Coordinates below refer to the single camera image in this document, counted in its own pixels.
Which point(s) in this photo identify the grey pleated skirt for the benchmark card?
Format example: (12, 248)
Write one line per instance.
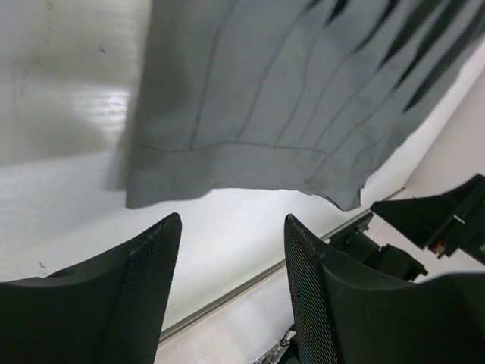
(312, 96)

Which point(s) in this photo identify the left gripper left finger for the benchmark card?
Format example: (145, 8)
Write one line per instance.
(107, 309)

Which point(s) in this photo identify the aluminium table edge rail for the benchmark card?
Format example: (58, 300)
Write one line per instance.
(232, 242)

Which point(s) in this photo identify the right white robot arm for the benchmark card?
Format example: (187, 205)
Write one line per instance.
(389, 259)

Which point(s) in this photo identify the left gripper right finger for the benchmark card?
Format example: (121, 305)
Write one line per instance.
(346, 312)

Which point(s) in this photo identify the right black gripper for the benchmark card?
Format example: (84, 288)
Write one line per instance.
(443, 223)

